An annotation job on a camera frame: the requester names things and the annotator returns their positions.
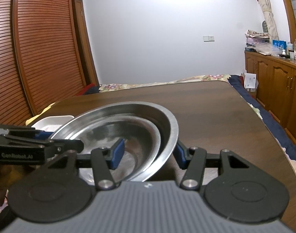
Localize small steel bowl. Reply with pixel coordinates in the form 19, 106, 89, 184
75, 115, 161, 183

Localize large steel bowl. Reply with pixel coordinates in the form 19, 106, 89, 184
51, 102, 179, 182

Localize white square plate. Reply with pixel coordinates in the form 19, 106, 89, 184
32, 115, 74, 133

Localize louvered wooden wardrobe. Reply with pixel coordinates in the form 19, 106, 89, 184
0, 0, 98, 125

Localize white paper bag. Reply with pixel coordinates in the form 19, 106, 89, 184
244, 73, 257, 89

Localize floral bed quilt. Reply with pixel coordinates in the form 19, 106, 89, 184
27, 75, 296, 178

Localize wooden sideboard cabinet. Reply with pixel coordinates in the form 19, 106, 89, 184
244, 51, 296, 145

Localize stack of folded cloths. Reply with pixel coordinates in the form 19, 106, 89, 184
245, 30, 270, 52

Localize blue box on cabinet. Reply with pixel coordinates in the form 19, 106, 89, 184
272, 39, 287, 50

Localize beige tied curtain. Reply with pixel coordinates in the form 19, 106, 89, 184
258, 0, 279, 43

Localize white wall switch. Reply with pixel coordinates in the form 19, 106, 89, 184
203, 35, 215, 42

